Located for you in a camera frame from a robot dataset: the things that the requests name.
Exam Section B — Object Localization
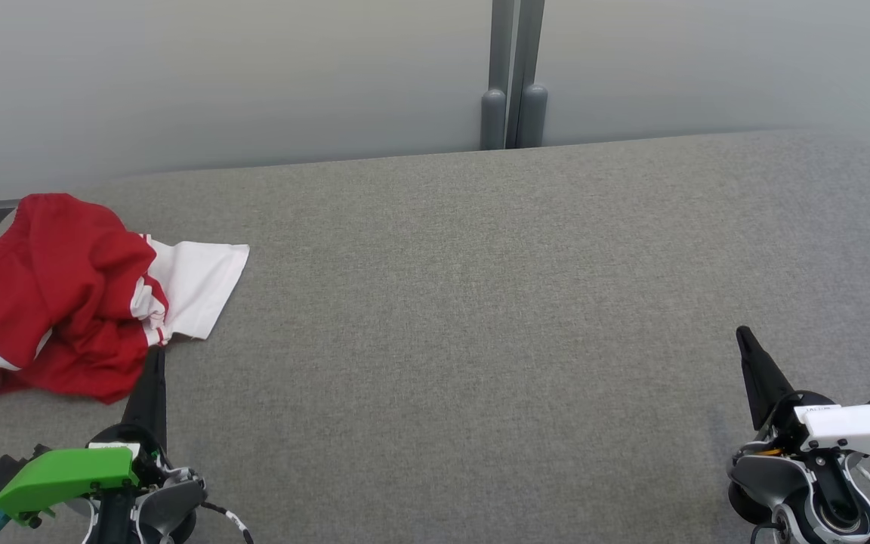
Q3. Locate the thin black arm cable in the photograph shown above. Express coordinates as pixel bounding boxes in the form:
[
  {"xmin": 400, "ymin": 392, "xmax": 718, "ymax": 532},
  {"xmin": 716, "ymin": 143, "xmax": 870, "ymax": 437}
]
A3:
[{"xmin": 201, "ymin": 501, "xmax": 255, "ymax": 544}]

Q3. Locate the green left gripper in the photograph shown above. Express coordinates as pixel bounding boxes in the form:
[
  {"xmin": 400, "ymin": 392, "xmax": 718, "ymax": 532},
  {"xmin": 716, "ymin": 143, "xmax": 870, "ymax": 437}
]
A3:
[{"xmin": 0, "ymin": 346, "xmax": 171, "ymax": 527}]

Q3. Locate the grey fabric sofa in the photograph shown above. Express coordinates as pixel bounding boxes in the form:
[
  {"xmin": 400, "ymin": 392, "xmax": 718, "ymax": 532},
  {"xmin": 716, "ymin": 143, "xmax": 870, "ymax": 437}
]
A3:
[{"xmin": 0, "ymin": 128, "xmax": 870, "ymax": 544}]

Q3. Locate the red and white basketball jersey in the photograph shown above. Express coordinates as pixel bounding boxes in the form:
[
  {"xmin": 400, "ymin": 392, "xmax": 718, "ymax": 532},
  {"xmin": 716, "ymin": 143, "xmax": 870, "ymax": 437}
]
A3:
[{"xmin": 16, "ymin": 193, "xmax": 251, "ymax": 405}]

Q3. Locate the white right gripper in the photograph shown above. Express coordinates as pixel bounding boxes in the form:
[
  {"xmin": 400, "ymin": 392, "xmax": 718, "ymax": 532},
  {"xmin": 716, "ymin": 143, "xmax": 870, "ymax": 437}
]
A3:
[{"xmin": 736, "ymin": 326, "xmax": 870, "ymax": 462}]

